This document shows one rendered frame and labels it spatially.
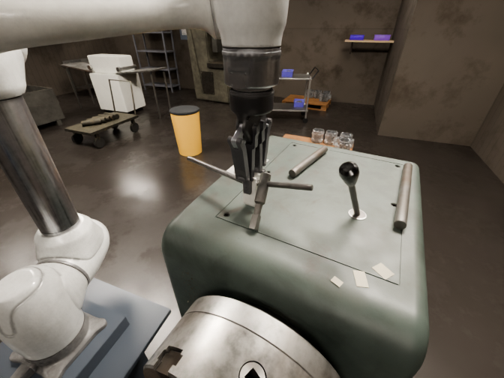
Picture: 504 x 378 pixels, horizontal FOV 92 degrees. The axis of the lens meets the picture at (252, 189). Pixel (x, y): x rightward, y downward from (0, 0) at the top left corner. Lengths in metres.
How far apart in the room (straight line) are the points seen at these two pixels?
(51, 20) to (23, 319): 0.64
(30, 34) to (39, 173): 0.40
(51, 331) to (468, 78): 4.98
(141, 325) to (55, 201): 0.48
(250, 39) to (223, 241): 0.33
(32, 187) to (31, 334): 0.36
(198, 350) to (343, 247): 0.29
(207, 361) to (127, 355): 0.62
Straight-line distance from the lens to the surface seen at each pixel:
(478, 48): 4.86
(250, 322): 0.40
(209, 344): 0.39
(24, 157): 0.79
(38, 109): 5.93
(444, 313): 2.23
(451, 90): 4.89
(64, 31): 0.51
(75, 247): 0.91
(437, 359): 2.01
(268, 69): 0.40
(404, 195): 0.64
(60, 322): 0.88
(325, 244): 0.48
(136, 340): 0.99
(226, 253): 0.46
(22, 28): 0.50
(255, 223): 0.47
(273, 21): 0.39
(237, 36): 0.39
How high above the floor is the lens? 1.59
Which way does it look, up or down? 34 degrees down
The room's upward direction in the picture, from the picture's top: straight up
